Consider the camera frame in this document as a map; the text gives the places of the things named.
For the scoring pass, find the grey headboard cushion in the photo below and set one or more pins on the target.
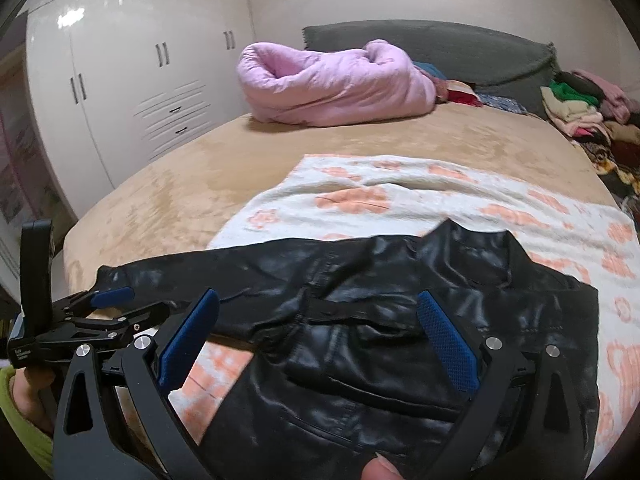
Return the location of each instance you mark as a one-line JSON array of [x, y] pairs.
[[475, 55]]

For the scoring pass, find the person's left hand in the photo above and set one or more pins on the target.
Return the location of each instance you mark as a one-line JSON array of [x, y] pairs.
[[30, 395]]

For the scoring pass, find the teal cloth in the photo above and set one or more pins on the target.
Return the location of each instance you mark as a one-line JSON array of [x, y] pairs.
[[429, 69]]

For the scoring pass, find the person's right hand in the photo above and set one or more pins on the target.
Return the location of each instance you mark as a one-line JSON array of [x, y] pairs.
[[381, 469]]

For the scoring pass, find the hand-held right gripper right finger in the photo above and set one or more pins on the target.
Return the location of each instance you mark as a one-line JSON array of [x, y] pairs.
[[447, 340]]

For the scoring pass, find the pink quilt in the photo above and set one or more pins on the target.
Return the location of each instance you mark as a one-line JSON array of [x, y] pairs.
[[340, 90]]

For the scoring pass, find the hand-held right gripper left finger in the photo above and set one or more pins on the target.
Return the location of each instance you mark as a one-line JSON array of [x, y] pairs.
[[187, 340]]

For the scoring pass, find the beige bed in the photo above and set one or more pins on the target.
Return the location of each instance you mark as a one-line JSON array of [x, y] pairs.
[[225, 170]]

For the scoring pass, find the pile of mixed clothes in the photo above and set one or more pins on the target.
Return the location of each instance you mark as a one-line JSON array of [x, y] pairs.
[[590, 115]]

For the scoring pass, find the white orange floral blanket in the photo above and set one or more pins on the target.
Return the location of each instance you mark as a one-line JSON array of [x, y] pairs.
[[400, 195]]

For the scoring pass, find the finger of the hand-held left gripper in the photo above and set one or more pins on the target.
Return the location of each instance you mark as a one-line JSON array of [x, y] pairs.
[[112, 296], [125, 317]]

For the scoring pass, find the red cloth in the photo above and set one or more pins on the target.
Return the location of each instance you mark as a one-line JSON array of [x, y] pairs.
[[457, 94]]

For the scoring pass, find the black leather jacket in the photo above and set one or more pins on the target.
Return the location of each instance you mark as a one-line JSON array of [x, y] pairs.
[[350, 360]]

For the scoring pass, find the white glossy wardrobe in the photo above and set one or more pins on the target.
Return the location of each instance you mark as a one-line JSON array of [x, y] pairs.
[[125, 85]]

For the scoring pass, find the blue patterned cloth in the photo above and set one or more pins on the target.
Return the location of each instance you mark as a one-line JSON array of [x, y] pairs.
[[502, 104]]

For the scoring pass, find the person's left forearm green sleeve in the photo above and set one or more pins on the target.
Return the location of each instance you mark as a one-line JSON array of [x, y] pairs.
[[20, 440]]

